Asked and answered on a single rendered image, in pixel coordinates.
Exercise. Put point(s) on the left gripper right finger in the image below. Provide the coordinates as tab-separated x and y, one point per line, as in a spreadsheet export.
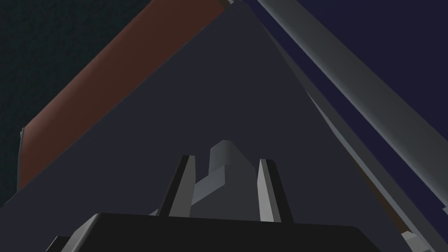
270	196

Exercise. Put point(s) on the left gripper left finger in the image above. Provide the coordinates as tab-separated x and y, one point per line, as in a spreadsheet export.
181	189

